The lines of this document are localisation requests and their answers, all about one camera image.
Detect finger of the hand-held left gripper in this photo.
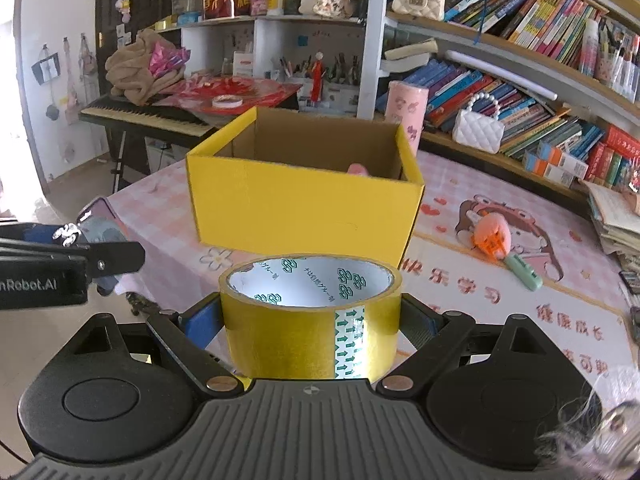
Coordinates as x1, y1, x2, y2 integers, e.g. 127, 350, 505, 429
0, 240, 147, 278
0, 222, 84, 249

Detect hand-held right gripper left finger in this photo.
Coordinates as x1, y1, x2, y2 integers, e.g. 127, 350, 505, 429
72, 296, 253, 398

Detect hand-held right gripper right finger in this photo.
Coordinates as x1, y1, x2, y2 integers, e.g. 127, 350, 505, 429
375, 292, 556, 398

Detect grey blue plastic case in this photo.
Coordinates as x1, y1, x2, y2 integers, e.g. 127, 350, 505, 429
76, 212, 130, 297

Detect yellow tape roll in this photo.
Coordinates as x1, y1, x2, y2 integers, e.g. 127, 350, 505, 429
218, 254, 405, 381

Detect yellow cardboard box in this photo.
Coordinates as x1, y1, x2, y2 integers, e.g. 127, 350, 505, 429
186, 106, 426, 266

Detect black binder clip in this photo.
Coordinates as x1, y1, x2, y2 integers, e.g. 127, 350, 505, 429
126, 291, 168, 317

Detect pink printed table mat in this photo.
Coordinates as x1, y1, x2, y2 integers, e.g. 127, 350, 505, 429
107, 150, 640, 411

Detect keyboard stand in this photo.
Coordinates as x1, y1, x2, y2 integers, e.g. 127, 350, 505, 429
107, 130, 132, 196

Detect pink orange spiky toy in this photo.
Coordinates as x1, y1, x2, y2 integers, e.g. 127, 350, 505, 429
472, 211, 513, 261

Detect black electronic keyboard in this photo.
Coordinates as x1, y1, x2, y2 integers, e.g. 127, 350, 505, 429
79, 96, 221, 139

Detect hanging tote bag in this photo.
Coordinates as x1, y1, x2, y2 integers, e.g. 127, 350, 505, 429
31, 45, 60, 86
77, 35, 99, 79

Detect beige crumpled cloth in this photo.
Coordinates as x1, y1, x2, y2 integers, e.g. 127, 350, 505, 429
105, 29, 188, 107

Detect orange blue white box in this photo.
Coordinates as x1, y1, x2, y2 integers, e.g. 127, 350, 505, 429
522, 152, 576, 187
537, 140, 591, 180

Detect clear plastic bag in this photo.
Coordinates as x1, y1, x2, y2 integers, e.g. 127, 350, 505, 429
535, 365, 640, 480

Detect pink foil wrapper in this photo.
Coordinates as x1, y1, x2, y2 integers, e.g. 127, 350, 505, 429
149, 41, 192, 75

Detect pink printed cylinder cup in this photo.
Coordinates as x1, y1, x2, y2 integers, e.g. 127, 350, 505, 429
385, 81, 430, 157

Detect red paper decorations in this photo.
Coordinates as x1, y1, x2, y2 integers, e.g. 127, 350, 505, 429
155, 76, 301, 116

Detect stack of worn books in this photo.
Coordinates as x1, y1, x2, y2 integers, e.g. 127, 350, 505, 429
582, 180, 640, 270

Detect white box red label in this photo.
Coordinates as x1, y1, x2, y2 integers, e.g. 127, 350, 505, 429
231, 50, 256, 80

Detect row of mostly blue books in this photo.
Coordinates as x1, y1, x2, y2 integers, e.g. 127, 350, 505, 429
397, 57, 640, 192

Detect pen organizer with pens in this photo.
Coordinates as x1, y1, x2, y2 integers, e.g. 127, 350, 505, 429
272, 55, 361, 107

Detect dark wooden door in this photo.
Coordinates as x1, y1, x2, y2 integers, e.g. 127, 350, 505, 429
95, 0, 181, 111

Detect white rolled paper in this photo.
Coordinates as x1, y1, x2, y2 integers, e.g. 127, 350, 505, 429
445, 49, 558, 103

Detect red dress figurine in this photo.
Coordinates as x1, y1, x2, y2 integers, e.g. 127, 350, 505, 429
310, 52, 327, 107

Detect cream lying book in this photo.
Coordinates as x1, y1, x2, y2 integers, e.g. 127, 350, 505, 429
382, 37, 439, 78

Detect white shelf unit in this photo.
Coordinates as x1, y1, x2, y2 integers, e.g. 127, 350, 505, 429
180, 0, 392, 122

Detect wooden bookshelf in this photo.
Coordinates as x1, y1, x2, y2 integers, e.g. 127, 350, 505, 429
385, 0, 640, 221

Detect pen holder with stationery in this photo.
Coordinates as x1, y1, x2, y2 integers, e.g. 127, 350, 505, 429
580, 17, 640, 97

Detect row of colourful slim books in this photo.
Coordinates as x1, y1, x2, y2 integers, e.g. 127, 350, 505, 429
442, 0, 608, 67

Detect white quilted pearl-handle handbag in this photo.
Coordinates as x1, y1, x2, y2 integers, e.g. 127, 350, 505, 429
452, 92, 506, 155

